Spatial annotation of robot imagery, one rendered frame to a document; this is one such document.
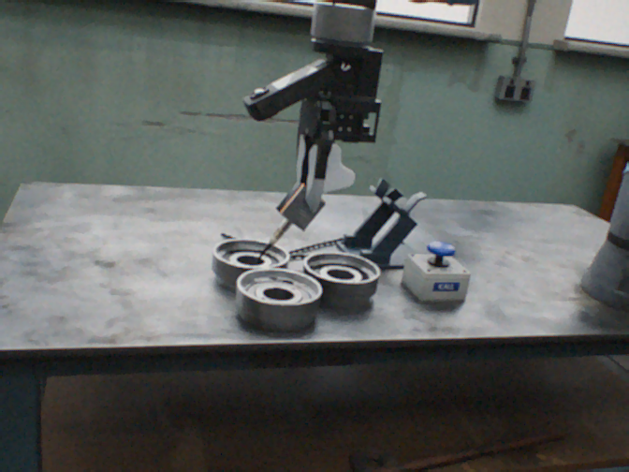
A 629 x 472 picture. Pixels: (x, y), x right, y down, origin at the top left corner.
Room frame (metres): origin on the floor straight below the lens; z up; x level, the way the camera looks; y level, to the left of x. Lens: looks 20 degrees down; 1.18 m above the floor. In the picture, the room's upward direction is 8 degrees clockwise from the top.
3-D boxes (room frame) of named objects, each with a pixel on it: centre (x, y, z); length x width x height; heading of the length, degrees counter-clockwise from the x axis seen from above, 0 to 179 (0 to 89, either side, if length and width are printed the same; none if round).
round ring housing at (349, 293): (0.83, -0.04, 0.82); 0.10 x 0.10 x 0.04
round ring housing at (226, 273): (0.83, 0.08, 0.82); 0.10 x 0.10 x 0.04
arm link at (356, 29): (0.83, 0.00, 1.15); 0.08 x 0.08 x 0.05
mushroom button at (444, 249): (0.88, -0.18, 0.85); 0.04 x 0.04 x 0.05
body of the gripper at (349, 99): (0.83, -0.01, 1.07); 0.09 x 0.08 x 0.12; 111
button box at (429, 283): (0.88, -0.19, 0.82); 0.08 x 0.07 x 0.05; 108
